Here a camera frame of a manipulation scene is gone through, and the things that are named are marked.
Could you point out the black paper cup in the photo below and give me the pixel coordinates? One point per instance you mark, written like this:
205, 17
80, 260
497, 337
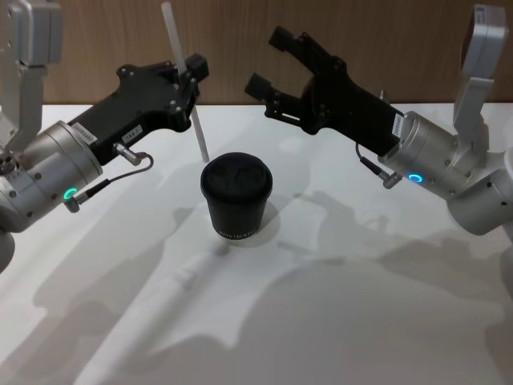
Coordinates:
235, 218

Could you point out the black cup lid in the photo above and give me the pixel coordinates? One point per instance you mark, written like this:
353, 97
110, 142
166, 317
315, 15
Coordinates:
236, 174

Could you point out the white paper straw wrapper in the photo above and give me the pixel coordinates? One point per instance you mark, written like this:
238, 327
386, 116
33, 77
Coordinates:
168, 298

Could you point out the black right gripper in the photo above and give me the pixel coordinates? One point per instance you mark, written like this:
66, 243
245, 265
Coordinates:
344, 108

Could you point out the white drinking straw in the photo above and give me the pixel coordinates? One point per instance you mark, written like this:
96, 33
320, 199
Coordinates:
198, 132

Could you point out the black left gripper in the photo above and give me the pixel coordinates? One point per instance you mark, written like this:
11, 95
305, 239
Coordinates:
136, 100

